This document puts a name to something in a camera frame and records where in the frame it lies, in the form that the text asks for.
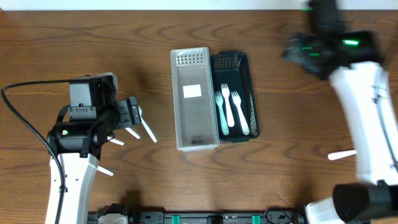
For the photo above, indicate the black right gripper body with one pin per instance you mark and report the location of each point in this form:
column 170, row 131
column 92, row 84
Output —
column 301, row 52

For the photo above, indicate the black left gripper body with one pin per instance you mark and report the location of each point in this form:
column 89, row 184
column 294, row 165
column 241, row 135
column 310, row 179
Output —
column 125, row 112

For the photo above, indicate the white plastic spoon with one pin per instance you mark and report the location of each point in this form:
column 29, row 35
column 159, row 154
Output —
column 116, row 141
column 105, row 171
column 133, row 133
column 146, row 127
column 341, row 154

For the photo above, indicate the white plastic fork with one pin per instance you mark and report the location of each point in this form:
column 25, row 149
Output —
column 223, row 121
column 229, row 115
column 237, row 101

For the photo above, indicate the dark green plastic basket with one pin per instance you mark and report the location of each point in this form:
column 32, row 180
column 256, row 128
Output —
column 232, row 68

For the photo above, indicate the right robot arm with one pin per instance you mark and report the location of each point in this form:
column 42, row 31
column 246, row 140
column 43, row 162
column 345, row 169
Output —
column 352, row 63

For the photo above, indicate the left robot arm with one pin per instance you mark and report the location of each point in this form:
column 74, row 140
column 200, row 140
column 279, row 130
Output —
column 81, row 128

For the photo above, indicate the clear white plastic basket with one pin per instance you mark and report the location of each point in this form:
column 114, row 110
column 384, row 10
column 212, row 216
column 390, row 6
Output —
column 196, row 124

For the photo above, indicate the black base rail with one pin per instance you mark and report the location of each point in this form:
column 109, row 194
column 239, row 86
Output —
column 118, row 214

